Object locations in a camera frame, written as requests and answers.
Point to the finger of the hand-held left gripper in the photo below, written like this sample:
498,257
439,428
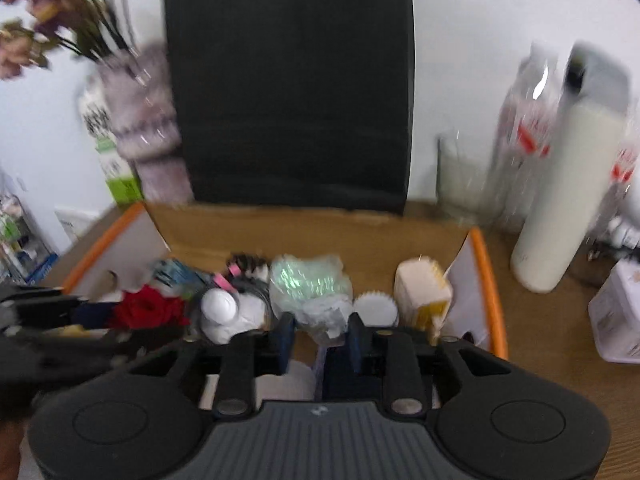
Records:
150,342
50,310

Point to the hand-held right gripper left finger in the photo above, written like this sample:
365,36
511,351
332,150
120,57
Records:
286,341

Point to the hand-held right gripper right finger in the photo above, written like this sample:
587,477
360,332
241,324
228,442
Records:
355,341

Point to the red artificial rose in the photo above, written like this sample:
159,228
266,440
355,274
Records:
147,307

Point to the orange rimmed cardboard box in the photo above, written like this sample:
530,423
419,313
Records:
300,230

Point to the crumpled white paper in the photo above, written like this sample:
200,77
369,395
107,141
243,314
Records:
325,320

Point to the white ribbed cap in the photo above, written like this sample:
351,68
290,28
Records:
376,309

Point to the blue white carton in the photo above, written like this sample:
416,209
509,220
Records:
40,266

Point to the small white plastic bottle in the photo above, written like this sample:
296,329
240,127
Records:
225,310

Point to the blue patterned packet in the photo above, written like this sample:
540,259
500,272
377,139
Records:
177,274

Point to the white yellow small carton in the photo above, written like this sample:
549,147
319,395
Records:
420,290

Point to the dark pink small object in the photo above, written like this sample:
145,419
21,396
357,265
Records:
247,266

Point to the pile of colourful packets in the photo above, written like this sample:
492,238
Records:
12,230

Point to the white cardboard box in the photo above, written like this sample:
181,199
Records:
75,222

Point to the white green milk carton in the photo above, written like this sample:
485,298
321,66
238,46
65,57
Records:
107,155

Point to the clear drinking glass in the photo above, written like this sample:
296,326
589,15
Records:
465,180

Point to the white pink box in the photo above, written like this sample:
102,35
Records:
617,315

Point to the white thermos bottle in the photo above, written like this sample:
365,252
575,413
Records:
575,185

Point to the clear plastic bottle red label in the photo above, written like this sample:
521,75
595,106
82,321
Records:
530,135
626,170

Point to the artificial flower bouquet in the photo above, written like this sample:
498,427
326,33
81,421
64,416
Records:
60,15

